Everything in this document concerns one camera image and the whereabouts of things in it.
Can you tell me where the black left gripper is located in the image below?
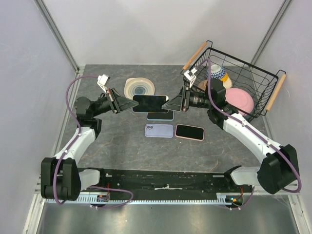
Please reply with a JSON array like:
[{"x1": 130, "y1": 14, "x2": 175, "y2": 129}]
[{"x1": 92, "y1": 88, "x2": 138, "y2": 117}]

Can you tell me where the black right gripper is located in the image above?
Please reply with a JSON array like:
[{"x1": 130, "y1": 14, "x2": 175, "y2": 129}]
[{"x1": 162, "y1": 85, "x2": 214, "y2": 112}]

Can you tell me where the green-edged black phone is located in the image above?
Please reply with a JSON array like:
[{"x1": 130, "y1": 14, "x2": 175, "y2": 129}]
[{"x1": 147, "y1": 112, "x2": 174, "y2": 120}]

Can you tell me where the light blue phone case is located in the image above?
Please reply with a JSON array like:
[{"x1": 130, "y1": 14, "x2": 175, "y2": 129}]
[{"x1": 146, "y1": 111, "x2": 175, "y2": 122}]

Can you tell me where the lilac phone case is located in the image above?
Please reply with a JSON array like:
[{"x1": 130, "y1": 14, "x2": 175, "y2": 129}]
[{"x1": 144, "y1": 124, "x2": 174, "y2": 138}]

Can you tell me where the pink phone case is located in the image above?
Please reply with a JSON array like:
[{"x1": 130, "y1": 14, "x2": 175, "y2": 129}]
[{"x1": 174, "y1": 124, "x2": 205, "y2": 141}]

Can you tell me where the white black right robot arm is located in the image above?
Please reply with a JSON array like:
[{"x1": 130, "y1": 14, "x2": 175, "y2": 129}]
[{"x1": 162, "y1": 79, "x2": 302, "y2": 194}]

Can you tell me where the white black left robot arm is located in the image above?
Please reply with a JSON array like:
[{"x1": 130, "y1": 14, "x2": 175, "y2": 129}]
[{"x1": 40, "y1": 88, "x2": 138, "y2": 204}]

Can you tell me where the cream silicone lid plate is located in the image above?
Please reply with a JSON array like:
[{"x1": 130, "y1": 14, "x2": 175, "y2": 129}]
[{"x1": 124, "y1": 78, "x2": 155, "y2": 99}]

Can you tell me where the brown ceramic bowl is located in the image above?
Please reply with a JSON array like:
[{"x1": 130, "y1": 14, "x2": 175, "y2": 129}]
[{"x1": 197, "y1": 79, "x2": 208, "y2": 92}]

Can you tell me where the blue patterned bowl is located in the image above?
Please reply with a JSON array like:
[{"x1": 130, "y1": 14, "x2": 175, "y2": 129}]
[{"x1": 207, "y1": 64, "x2": 228, "y2": 82}]

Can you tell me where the yellow cream bowl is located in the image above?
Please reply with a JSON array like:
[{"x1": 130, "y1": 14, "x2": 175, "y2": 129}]
[{"x1": 220, "y1": 72, "x2": 233, "y2": 89}]

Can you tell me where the pink plate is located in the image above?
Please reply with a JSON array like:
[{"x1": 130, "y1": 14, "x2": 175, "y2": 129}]
[{"x1": 225, "y1": 88, "x2": 254, "y2": 116}]

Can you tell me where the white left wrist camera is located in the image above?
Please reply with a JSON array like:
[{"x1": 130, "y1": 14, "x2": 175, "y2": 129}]
[{"x1": 97, "y1": 74, "x2": 110, "y2": 94}]

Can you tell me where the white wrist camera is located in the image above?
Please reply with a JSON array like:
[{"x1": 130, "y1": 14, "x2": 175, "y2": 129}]
[
  {"x1": 183, "y1": 68, "x2": 198, "y2": 88},
  {"x1": 97, "y1": 74, "x2": 110, "y2": 94}
]

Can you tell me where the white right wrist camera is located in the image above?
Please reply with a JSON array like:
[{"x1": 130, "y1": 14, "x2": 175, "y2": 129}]
[{"x1": 183, "y1": 68, "x2": 198, "y2": 88}]

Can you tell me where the black wire basket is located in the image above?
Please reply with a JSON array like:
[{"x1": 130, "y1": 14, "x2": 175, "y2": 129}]
[{"x1": 181, "y1": 40, "x2": 286, "y2": 122}]

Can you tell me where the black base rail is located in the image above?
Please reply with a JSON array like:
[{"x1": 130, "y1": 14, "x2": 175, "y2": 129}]
[{"x1": 96, "y1": 169, "x2": 252, "y2": 201}]

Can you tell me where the grey slotted cable duct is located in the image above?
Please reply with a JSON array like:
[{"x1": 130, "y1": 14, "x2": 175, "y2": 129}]
[{"x1": 65, "y1": 193, "x2": 244, "y2": 206}]

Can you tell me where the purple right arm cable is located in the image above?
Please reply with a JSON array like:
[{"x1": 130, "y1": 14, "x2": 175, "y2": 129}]
[{"x1": 196, "y1": 58, "x2": 300, "y2": 212}]

